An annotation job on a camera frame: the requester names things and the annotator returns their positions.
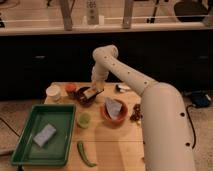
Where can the black-white small object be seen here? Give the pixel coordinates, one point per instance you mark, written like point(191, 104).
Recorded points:
point(122, 88)

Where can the red tomato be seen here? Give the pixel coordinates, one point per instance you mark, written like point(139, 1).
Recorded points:
point(70, 87)

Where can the green chili pepper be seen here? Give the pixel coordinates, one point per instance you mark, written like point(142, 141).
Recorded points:
point(81, 151)

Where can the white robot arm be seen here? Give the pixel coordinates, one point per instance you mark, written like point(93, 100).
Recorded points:
point(166, 134)

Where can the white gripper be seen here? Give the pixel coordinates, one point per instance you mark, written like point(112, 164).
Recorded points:
point(99, 85)

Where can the white remote-like post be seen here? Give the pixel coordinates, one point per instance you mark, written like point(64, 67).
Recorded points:
point(92, 12)

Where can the blue-white sponge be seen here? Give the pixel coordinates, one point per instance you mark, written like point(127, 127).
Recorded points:
point(44, 135)

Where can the blue-black device on floor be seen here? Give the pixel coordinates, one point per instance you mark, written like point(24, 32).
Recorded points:
point(200, 99)

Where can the white cup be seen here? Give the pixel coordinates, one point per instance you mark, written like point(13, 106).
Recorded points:
point(54, 92)

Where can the red grapes bunch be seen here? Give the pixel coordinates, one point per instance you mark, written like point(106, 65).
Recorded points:
point(136, 114)

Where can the orange bowl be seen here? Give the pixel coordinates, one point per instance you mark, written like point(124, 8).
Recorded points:
point(121, 117)

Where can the white cloth in bowl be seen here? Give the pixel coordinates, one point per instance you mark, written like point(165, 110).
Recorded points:
point(113, 107)

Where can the small green cup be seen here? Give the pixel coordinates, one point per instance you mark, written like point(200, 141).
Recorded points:
point(83, 120)

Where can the green plastic tray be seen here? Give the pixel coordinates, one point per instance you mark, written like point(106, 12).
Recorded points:
point(55, 152)

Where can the white eraser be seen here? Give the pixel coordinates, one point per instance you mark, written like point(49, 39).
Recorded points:
point(88, 92)

